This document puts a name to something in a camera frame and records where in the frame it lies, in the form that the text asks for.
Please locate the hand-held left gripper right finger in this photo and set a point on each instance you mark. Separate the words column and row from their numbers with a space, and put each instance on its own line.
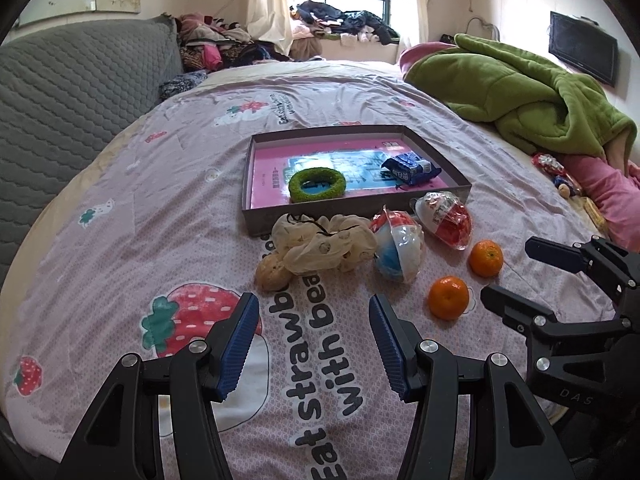
column 387, row 345

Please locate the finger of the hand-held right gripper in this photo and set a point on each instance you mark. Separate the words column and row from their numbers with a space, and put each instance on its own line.
column 515, row 307
column 550, row 255

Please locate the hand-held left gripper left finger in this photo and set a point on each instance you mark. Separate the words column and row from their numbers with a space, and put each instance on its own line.
column 240, row 345

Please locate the orange mandarin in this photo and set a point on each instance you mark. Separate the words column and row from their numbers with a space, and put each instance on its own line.
column 448, row 298
column 485, row 259

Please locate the blue packaged toy egg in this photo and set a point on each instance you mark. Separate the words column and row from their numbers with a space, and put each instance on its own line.
column 395, row 260

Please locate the red packaged toy egg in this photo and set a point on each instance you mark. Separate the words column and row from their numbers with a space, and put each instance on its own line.
column 450, row 227

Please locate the beige scrunchie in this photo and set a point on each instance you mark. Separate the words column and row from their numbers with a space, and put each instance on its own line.
column 320, row 250

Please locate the grey cardboard tray pink inside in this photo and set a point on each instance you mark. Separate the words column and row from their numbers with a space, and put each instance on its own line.
column 270, row 180

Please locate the small beige snack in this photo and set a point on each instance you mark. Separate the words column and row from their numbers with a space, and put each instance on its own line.
column 565, row 190

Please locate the small blue snack packet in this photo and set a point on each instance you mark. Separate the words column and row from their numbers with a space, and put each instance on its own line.
column 562, row 180

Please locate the brown walnut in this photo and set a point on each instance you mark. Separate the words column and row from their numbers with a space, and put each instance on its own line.
column 272, row 272

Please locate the red white candy packet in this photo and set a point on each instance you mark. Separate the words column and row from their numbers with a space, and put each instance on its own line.
column 547, row 164

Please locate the strawberry printed bed sheet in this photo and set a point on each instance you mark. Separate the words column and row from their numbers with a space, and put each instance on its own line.
column 150, row 210

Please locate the green fleece blanket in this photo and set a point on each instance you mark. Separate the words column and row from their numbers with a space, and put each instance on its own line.
column 525, row 90

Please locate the dark bag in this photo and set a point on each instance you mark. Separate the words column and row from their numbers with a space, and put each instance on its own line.
column 448, row 38

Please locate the dark patterned cloth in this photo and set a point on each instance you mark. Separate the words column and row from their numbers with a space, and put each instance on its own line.
column 182, row 84

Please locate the cream curtain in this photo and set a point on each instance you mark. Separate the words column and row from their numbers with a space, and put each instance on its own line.
column 265, row 5
column 421, row 0

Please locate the grey quilted headboard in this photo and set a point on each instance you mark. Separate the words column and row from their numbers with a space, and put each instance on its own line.
column 60, row 110

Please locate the pile of mixed clothes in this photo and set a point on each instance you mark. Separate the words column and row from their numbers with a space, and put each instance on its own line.
column 215, row 45

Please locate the dark clothes on windowsill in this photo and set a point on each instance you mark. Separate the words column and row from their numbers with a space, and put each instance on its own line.
column 345, row 20

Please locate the black wall television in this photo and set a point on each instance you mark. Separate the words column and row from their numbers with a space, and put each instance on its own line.
column 582, row 47

